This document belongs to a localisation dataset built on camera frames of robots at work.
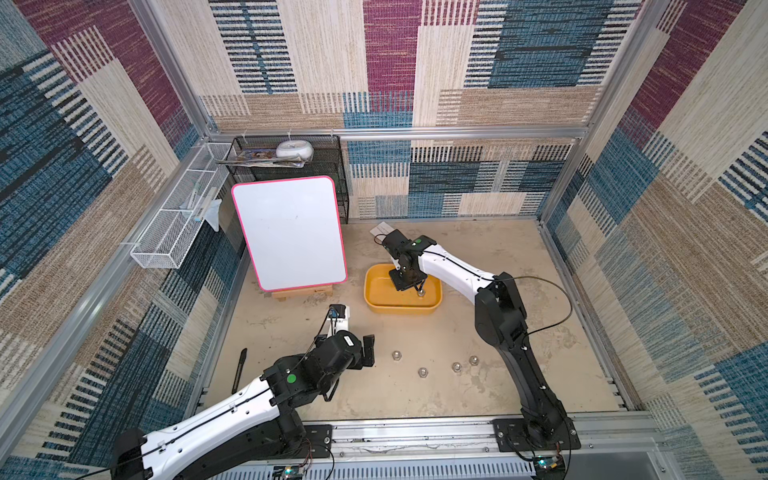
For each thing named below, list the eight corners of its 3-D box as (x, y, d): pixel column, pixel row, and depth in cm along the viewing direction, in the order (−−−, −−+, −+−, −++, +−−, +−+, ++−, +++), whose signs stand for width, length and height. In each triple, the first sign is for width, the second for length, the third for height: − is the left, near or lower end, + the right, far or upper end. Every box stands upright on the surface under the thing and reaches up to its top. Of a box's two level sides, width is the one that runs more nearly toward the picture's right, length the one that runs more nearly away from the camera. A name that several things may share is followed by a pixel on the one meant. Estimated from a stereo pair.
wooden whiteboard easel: (275, 303, 100) (271, 296, 96) (275, 299, 101) (271, 291, 97) (333, 296, 101) (331, 288, 98) (333, 291, 103) (331, 284, 99)
